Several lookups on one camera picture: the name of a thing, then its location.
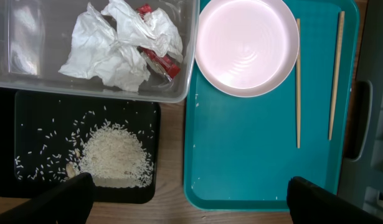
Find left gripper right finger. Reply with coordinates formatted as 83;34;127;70
286;176;383;224

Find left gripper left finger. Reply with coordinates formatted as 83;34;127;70
0;173;95;224

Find pile of white rice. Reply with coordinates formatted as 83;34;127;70
14;105;156;189

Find wooden chopstick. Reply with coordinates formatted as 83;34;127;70
295;17;302;149
328;11;345;141

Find white paper wrapper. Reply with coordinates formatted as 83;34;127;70
59;1;183;92

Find large white plate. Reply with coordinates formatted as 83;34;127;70
195;0;300;98

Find grey plastic dish rack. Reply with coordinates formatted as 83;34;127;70
338;1;383;221

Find black rectangular tray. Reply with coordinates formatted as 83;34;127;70
0;88;161;204

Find teal serving tray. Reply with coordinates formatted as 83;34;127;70
184;0;360;211

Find clear plastic bin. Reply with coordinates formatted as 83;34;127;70
0;0;201;103

